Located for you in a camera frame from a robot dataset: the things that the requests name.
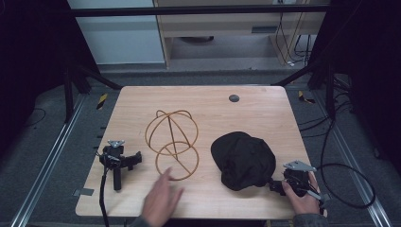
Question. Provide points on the black horizontal frame bar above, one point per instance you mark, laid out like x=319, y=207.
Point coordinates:
x=195, y=10

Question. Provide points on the black metal stand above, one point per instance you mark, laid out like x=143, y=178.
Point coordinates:
x=68, y=94
x=329, y=91

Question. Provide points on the person's right hand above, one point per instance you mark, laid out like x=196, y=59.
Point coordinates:
x=304, y=205

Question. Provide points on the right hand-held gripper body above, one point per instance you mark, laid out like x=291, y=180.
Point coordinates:
x=298, y=178

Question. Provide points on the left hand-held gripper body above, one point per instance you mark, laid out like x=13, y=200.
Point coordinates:
x=116, y=159

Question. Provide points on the grey round table grommet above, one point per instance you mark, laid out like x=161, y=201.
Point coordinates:
x=234, y=98

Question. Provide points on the person's left hand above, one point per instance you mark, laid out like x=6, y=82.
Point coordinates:
x=160, y=198

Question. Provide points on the yellow black striped tape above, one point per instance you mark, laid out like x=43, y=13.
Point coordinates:
x=304, y=97
x=101, y=101

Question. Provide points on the black curtain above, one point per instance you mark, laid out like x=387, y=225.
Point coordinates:
x=34, y=63
x=372, y=69

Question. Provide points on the grey tape piece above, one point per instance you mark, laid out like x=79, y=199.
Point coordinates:
x=83, y=191

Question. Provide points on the aluminium floor rail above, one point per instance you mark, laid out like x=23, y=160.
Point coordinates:
x=356, y=164
x=50, y=157

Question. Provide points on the black cap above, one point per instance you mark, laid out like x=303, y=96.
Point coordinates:
x=242, y=160

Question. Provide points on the light wooden desk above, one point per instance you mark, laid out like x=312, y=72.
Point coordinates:
x=220, y=26

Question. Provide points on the white cabinet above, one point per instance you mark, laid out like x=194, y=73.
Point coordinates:
x=119, y=34

